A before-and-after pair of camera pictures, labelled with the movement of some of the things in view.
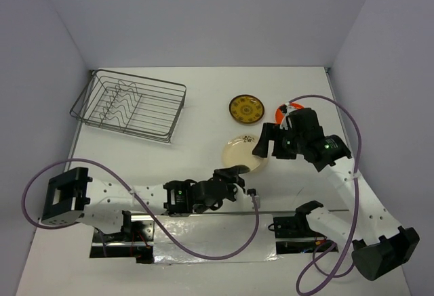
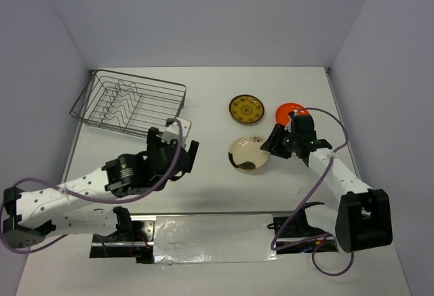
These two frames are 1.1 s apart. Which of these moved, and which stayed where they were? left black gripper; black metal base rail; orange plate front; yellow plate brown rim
Moved: left black gripper
Stayed: yellow plate brown rim; orange plate front; black metal base rail
